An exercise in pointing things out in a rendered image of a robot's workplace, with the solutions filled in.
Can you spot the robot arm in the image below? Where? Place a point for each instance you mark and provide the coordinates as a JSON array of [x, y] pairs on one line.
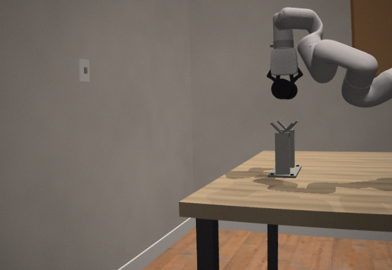
[[357, 86]]

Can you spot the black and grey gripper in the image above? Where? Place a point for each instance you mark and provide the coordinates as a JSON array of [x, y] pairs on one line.
[[284, 62]]

